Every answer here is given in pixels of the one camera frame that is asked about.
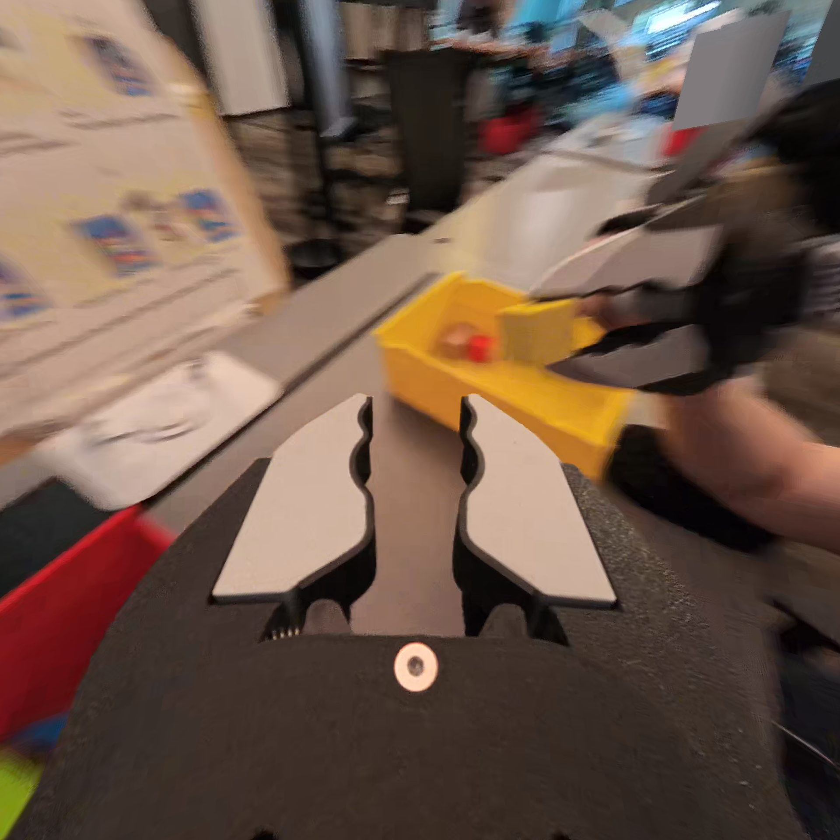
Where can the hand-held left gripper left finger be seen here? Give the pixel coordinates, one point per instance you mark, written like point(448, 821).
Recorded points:
point(295, 518)

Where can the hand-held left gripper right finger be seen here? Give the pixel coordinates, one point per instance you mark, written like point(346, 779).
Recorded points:
point(531, 518)

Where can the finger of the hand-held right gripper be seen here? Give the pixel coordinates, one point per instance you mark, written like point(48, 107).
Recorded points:
point(636, 336)
point(623, 262)

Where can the yellow wooden cube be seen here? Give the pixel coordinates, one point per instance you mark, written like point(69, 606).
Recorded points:
point(538, 331)

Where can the yellow plastic bin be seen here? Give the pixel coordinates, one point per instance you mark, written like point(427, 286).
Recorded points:
point(512, 394)

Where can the red wooden cube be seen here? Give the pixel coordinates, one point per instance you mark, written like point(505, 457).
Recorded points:
point(480, 348)

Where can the tan wooden block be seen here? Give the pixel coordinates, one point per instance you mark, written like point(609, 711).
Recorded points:
point(454, 340)

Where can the red plastic bin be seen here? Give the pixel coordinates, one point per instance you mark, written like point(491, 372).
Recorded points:
point(59, 604)

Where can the person's right forearm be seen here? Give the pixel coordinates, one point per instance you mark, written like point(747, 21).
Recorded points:
point(754, 453)

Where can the black wrist rest pad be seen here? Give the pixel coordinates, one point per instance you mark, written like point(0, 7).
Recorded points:
point(682, 492)

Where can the white board stand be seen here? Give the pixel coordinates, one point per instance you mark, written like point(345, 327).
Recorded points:
point(170, 426)

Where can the red floor crate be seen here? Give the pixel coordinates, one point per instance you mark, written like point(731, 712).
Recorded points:
point(508, 134)

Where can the dark grey panel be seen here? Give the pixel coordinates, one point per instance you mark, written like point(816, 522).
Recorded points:
point(426, 124)

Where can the black flat pad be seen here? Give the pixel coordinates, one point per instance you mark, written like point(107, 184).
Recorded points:
point(46, 531)

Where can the printed instruction sheet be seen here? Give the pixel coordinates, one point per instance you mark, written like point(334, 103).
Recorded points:
point(98, 197)

